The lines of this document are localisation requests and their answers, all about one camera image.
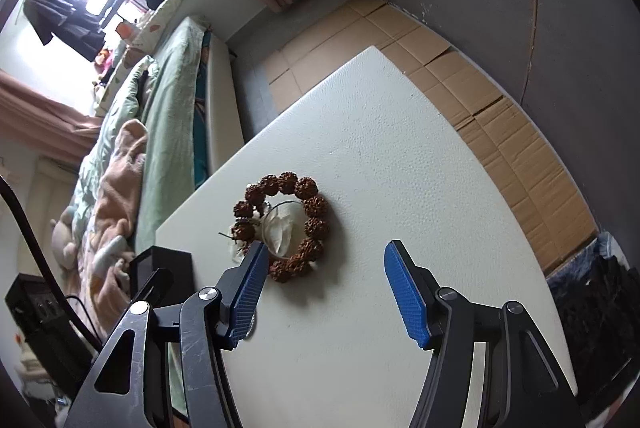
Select black jewelry box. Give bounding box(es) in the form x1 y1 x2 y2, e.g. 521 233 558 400
128 246 195 307

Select beige plush toy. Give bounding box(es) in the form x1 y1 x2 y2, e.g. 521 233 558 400
50 206 78 271

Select pink blanket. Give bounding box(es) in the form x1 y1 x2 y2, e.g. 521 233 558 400
77 118 148 339

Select brown curtain left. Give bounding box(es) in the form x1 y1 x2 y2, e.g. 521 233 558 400
0 71 102 166

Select green floral quilt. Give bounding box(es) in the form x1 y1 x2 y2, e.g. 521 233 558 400
70 56 154 245

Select green bed sheet mattress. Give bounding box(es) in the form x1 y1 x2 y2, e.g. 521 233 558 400
134 17 206 254

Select black hanging clothes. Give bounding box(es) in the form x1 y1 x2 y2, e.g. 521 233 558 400
23 0 105 61

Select black cable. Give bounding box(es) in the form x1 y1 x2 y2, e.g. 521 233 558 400
0 175 104 354

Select brown rudraksha bead bracelet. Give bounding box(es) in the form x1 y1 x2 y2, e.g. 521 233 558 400
230 170 332 285

